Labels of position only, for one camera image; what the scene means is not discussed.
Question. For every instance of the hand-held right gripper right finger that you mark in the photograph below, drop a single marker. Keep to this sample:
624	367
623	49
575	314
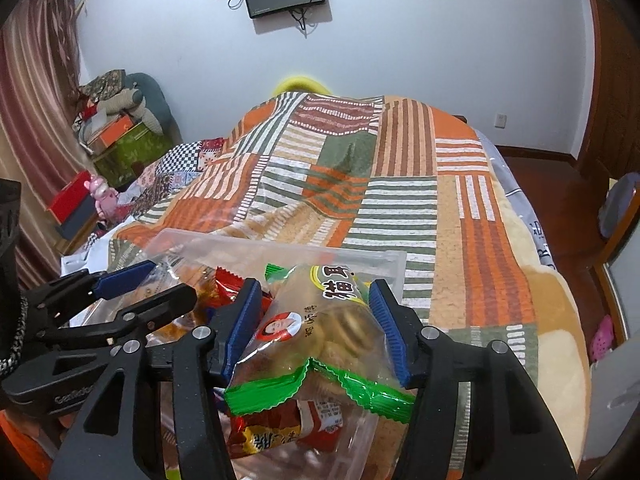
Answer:
392	330

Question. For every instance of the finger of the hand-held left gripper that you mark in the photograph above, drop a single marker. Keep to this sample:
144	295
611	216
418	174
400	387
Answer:
160	302
125	280

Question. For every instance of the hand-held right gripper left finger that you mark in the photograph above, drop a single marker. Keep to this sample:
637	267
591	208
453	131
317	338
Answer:
242	330

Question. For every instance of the red zigzag-edged snack packet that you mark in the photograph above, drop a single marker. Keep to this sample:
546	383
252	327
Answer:
227	282

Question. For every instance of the green-edged biscuit packet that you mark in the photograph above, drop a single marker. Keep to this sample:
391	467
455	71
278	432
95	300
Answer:
310	330

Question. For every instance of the clear plastic container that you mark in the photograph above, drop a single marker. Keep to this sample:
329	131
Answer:
210	247

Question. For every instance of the red white-label snack packet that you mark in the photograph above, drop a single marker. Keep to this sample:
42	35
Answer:
280	432

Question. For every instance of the white crumpled cloth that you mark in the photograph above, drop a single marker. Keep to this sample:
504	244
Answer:
82	260

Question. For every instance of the orange cloth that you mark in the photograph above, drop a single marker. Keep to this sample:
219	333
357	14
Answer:
20	450

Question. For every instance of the dark grey box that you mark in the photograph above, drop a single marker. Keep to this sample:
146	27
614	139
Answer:
80	222

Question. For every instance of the pink plush toy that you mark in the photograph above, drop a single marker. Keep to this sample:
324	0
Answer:
104	200

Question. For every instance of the red box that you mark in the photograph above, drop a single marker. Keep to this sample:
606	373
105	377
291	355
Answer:
67	195

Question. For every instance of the green printed box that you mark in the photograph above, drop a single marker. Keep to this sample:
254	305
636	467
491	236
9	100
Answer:
135	155

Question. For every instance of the checkered patchwork quilt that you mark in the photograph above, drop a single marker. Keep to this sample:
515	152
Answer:
175	165

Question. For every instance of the striped patchwork blanket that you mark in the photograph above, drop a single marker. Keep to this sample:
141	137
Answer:
400	200

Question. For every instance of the orange flat box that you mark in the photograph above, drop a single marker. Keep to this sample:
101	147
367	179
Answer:
112	132

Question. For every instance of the grey printed bed sheet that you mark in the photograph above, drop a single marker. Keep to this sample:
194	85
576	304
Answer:
525	200

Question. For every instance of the camouflage fabric bag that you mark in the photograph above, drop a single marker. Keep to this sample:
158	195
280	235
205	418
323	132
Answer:
105	82

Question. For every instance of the pink slipper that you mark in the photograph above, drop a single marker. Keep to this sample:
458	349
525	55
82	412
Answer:
601	337

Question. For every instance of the striped brown curtain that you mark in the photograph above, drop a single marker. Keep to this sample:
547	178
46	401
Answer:
35	85

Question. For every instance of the yellow round object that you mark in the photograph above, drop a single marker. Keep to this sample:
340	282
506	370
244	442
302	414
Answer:
300	82

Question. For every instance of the wooden door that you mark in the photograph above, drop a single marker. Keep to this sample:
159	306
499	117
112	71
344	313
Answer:
615	85

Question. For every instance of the white wall socket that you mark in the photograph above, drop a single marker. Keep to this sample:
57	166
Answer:
500	120

